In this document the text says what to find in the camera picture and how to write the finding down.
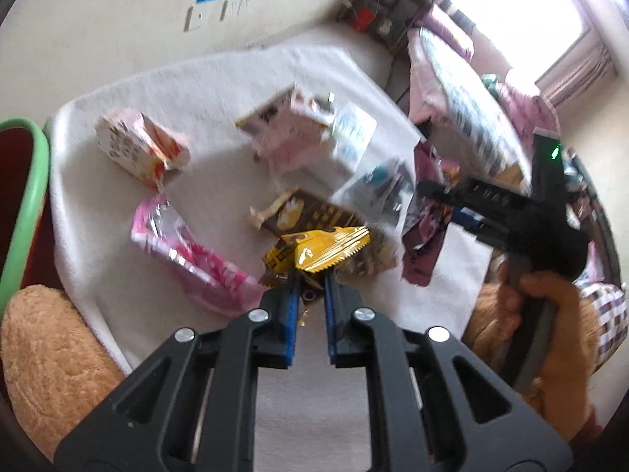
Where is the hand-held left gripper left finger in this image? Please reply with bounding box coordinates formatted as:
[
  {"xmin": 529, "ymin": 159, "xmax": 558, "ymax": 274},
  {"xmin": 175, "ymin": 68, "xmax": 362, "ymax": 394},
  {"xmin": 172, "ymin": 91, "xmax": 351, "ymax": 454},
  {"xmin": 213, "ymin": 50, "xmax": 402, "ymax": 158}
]
[{"xmin": 54, "ymin": 270, "xmax": 302, "ymax": 472}]

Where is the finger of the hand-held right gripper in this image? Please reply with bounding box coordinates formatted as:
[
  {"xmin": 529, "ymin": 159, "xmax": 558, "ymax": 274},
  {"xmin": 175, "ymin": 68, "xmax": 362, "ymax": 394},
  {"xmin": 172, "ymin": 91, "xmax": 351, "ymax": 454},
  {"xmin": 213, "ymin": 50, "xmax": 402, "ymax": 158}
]
[
  {"xmin": 417, "ymin": 177, "xmax": 534, "ymax": 210},
  {"xmin": 451, "ymin": 209, "xmax": 512, "ymax": 251}
]

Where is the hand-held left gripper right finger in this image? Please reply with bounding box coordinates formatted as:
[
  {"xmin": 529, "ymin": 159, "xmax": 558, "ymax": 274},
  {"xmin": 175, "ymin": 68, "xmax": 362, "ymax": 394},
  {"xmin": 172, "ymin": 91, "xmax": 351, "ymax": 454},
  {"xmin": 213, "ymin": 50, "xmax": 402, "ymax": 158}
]
[{"xmin": 322, "ymin": 270, "xmax": 575, "ymax": 472}]

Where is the yellow snack wrapper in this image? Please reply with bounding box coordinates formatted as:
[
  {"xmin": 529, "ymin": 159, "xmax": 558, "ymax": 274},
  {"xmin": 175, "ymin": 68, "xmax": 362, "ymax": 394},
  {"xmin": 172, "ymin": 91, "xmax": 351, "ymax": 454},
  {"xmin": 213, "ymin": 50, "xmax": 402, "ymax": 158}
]
[{"xmin": 259, "ymin": 226, "xmax": 372, "ymax": 290}]

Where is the maroon snack wrapper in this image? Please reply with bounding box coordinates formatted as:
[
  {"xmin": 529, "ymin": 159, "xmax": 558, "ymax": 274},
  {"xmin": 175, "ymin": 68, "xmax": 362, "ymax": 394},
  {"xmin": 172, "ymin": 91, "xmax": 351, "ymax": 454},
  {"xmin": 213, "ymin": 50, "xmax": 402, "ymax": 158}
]
[{"xmin": 400, "ymin": 142, "xmax": 463, "ymax": 287}]

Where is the silver blue snack wrapper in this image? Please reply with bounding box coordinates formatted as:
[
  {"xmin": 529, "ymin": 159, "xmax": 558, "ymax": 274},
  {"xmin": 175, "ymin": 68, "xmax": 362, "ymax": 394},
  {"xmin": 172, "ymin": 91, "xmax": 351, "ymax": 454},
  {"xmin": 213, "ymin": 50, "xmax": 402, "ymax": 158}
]
[{"xmin": 339, "ymin": 160, "xmax": 418, "ymax": 229}]

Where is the strawberry print biscuit box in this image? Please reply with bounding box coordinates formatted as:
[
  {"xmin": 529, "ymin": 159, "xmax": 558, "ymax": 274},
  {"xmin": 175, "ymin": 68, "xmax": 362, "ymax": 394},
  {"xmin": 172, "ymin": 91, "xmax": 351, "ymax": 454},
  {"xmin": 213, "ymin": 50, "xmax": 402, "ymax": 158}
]
[{"xmin": 94, "ymin": 107, "xmax": 191, "ymax": 192}]

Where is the green rimmed red bin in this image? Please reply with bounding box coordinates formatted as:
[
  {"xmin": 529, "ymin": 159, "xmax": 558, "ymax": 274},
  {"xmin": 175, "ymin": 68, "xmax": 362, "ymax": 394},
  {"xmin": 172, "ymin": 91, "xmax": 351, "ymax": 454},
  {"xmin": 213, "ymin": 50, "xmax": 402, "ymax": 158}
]
[{"xmin": 0, "ymin": 118, "xmax": 51, "ymax": 306}]

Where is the person's right forearm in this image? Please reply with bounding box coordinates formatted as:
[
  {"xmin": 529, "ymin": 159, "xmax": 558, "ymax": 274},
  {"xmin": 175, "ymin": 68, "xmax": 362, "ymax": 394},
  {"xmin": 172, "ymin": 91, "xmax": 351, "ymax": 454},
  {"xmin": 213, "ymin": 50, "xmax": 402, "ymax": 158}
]
[{"xmin": 533, "ymin": 300, "xmax": 603, "ymax": 443}]

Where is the person's right hand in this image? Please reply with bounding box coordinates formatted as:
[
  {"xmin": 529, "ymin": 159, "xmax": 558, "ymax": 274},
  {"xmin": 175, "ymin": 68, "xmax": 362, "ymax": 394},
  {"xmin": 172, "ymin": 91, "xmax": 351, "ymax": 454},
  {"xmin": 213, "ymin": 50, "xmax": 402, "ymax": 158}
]
[{"xmin": 495, "ymin": 258, "xmax": 583, "ymax": 355}]

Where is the bed with patterned quilt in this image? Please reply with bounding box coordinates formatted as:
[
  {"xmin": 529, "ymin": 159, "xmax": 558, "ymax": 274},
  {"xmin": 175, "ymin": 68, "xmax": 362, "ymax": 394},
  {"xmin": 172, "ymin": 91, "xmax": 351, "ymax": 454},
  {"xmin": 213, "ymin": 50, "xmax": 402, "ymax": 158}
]
[{"xmin": 407, "ymin": 24, "xmax": 561, "ymax": 185}]

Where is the person's right leg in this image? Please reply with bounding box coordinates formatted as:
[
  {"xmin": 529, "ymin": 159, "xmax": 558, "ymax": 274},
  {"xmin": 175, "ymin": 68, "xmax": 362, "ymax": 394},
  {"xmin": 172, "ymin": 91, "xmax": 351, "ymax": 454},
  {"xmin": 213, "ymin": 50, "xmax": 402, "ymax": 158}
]
[{"xmin": 462, "ymin": 282, "xmax": 517, "ymax": 369}]

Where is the person's leg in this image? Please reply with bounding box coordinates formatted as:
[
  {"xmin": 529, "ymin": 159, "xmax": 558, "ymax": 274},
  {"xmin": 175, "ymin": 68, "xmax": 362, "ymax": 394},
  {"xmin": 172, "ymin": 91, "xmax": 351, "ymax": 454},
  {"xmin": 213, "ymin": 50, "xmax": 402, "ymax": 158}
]
[
  {"xmin": 0, "ymin": 285, "xmax": 129, "ymax": 463},
  {"xmin": 462, "ymin": 282, "xmax": 517, "ymax": 369}
]

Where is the pink folded quilt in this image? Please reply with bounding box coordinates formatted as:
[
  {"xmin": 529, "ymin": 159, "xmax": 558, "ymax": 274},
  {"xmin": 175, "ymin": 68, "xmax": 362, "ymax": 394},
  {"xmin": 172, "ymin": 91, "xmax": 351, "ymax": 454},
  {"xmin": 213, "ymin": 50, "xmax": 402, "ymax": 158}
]
[{"xmin": 496, "ymin": 71, "xmax": 561, "ymax": 138}]

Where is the brown snack packet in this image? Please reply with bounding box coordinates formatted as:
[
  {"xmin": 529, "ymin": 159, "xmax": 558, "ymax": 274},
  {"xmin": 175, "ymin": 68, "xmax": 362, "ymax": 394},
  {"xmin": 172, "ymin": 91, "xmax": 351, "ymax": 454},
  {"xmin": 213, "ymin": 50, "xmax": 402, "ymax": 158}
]
[{"xmin": 250, "ymin": 188, "xmax": 399, "ymax": 276}]

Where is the checked blanket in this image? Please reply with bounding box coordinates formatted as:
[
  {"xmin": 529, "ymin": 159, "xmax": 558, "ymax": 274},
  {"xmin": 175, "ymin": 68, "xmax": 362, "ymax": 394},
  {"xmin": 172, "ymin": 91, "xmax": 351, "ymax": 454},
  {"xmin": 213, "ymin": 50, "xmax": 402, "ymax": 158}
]
[{"xmin": 575, "ymin": 280, "xmax": 629, "ymax": 372}]

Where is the pink foil wrapper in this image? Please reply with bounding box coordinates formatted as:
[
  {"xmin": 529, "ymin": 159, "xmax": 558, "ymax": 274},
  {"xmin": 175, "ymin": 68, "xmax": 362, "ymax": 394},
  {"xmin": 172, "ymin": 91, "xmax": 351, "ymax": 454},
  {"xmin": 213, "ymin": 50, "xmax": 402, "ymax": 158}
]
[{"xmin": 130, "ymin": 194, "xmax": 266, "ymax": 318}]

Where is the white milk carton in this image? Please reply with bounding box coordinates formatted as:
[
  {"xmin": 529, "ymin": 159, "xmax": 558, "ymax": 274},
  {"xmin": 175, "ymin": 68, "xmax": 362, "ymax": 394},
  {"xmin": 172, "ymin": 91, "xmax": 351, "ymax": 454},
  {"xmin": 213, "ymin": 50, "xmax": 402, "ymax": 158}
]
[{"xmin": 329, "ymin": 102, "xmax": 378, "ymax": 173}]

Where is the floral curtain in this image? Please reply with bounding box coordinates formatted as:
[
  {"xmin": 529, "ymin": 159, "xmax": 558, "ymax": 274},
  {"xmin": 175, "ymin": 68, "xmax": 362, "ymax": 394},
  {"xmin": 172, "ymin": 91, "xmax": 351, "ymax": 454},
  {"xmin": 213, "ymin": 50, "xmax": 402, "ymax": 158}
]
[{"xmin": 535, "ymin": 44, "xmax": 617, "ymax": 106}]

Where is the purple pink pillow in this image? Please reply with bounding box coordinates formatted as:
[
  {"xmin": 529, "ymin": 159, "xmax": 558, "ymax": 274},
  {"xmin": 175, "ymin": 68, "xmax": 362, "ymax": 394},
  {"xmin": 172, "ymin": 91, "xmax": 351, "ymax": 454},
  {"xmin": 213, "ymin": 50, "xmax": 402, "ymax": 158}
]
[{"xmin": 427, "ymin": 2, "xmax": 475, "ymax": 60}]

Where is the pink carton box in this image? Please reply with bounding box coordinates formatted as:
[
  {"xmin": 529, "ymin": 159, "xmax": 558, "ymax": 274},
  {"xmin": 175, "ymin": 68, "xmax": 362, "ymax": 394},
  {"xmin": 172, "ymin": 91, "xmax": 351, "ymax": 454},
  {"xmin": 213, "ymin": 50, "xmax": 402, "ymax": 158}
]
[{"xmin": 235, "ymin": 83, "xmax": 340, "ymax": 178}]

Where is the window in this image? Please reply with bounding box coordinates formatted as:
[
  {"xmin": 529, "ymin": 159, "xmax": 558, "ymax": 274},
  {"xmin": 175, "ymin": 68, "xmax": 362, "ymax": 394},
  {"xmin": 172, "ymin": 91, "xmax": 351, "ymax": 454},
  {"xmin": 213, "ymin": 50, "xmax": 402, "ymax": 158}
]
[{"xmin": 442, "ymin": 0, "xmax": 590, "ymax": 84}]

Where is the white table cloth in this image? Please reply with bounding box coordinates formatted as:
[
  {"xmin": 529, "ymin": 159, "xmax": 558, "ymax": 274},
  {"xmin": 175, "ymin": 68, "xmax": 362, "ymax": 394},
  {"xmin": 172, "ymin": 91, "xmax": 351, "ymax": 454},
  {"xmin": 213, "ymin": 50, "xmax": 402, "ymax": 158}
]
[{"xmin": 46, "ymin": 44, "xmax": 497, "ymax": 472}]

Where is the dark storage shelf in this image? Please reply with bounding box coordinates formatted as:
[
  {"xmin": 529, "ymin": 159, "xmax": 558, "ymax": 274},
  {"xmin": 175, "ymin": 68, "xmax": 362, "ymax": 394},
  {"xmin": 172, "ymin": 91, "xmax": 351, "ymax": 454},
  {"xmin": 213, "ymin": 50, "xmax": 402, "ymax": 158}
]
[{"xmin": 337, "ymin": 0, "xmax": 433, "ymax": 55}]

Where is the red bag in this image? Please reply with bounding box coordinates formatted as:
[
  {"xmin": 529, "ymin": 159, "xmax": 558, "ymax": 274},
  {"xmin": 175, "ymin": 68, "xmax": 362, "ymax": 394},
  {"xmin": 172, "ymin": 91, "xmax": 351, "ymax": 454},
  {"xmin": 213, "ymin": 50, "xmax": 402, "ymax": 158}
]
[{"xmin": 351, "ymin": 7, "xmax": 374, "ymax": 33}]

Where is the person's left leg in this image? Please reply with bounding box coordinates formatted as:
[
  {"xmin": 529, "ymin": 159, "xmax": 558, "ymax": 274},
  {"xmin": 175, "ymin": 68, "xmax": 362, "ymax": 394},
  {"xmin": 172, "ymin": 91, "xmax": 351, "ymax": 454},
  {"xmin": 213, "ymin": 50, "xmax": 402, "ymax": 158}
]
[{"xmin": 0, "ymin": 285, "xmax": 129, "ymax": 463}]

